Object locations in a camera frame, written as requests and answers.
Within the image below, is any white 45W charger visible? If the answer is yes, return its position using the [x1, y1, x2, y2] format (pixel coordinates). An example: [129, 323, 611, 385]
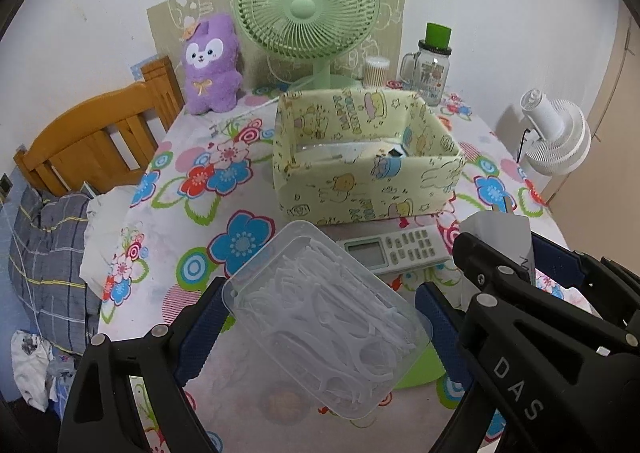
[460, 210, 536, 285]

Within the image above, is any green oval lid box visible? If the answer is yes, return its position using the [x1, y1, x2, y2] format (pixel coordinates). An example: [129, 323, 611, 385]
[395, 343, 446, 390]

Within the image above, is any white remote control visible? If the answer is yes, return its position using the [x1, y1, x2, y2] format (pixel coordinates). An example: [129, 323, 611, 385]
[337, 226, 450, 274]

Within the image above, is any clear floss pick box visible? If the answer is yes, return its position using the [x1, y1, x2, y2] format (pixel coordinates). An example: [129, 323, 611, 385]
[209, 212, 431, 419]

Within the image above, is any grey plaid blanket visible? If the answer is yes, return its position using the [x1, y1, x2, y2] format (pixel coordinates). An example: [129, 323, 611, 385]
[8, 187, 101, 355]

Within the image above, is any yellow patterned storage box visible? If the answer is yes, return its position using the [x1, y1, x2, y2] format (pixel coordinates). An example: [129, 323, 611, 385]
[272, 88, 466, 226]

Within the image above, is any glass mug jar green lid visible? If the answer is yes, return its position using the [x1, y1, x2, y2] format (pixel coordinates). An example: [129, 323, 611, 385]
[399, 22, 452, 106]

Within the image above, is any cotton swab container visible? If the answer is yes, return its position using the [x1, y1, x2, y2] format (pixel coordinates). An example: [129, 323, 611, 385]
[362, 56, 390, 88]

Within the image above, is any floral tablecloth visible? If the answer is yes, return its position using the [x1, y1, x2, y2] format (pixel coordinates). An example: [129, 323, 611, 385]
[100, 92, 562, 452]

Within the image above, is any wooden chair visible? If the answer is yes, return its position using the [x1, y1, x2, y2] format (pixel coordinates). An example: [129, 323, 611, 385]
[14, 56, 184, 196]

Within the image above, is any green desk fan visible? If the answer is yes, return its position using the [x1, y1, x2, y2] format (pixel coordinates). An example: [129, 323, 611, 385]
[233, 0, 380, 89]

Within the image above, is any purple plush toy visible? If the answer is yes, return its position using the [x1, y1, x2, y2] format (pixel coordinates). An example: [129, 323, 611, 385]
[181, 13, 243, 115]

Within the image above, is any white wall fan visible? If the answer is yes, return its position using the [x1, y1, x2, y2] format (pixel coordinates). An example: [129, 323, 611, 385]
[516, 88, 591, 177]

